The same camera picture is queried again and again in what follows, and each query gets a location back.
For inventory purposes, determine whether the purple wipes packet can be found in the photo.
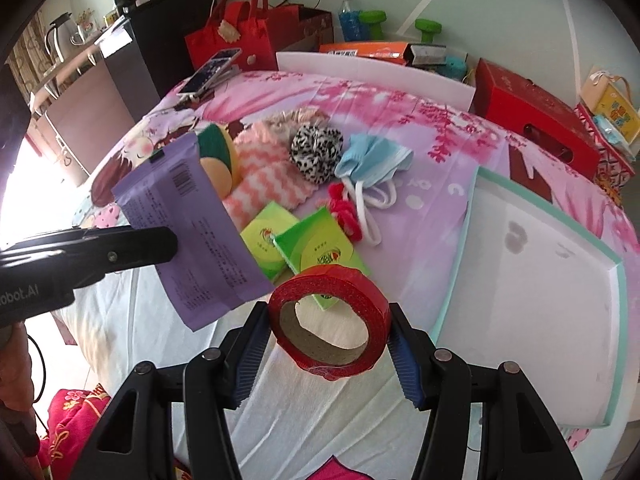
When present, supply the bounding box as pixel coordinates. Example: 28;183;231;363
113;132;273;332

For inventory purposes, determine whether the green yellow sponge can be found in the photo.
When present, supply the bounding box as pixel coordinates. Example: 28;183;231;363
198;122;242;200

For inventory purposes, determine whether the red tape roll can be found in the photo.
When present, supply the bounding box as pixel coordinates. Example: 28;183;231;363
268;264;392;382

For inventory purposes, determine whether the pink white chevron cloth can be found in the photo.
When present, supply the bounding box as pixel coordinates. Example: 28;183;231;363
222;122;319;231

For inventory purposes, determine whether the green tissue pack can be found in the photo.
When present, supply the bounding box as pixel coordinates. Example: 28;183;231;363
241;202;298;282
273;207;370;281

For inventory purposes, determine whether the black white leopard scrunchie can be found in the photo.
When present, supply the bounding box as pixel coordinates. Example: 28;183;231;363
290;126;344;185

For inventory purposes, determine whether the red pink fuzzy hair tie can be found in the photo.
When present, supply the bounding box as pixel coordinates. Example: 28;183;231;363
326;181;364;244

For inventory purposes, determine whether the light blue face mask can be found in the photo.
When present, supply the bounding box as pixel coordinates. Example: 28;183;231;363
334;133;413;246

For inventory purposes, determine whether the pink fluffy cloth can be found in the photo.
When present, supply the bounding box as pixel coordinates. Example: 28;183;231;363
264;106;330;134

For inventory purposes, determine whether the person's left hand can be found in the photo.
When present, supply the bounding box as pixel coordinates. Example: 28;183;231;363
0;323;35;413

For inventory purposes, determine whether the red floral blanket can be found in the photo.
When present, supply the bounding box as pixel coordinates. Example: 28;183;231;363
38;384;111;480

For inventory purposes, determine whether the white tray teal rim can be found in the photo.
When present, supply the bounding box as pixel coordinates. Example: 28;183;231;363
433;167;628;428

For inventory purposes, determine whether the smartphone on stand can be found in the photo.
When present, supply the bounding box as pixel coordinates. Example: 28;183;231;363
178;48;242;98

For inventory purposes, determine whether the red felt tote bag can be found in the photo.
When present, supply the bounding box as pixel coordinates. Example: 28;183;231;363
184;0;277;70

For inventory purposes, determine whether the red patterned gift box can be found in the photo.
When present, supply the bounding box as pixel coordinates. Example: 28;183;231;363
574;103;636;208

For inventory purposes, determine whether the dark red paper bag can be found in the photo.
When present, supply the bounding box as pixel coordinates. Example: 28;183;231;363
267;4;334;52

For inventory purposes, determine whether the blue wet wipes pack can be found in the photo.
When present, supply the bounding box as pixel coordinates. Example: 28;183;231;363
593;115;631;153

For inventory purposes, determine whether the large red gift box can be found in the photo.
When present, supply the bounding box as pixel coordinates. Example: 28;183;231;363
474;58;600;180

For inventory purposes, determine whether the blue water bottle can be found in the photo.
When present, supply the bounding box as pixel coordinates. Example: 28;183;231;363
338;0;369;42

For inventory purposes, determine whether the yellow carry box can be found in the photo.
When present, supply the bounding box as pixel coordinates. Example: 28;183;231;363
579;66;639;145

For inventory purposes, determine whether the white foam board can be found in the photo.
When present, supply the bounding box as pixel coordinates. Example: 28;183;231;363
277;51;475;112

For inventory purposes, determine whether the green dumbbell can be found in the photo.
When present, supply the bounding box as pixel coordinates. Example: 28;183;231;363
359;10;387;41
414;18;442;44

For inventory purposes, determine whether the teal round object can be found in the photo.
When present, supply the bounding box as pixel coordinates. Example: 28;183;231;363
436;55;468;81

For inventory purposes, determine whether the orange cardboard box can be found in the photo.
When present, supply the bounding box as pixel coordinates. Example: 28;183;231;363
319;41;447;66

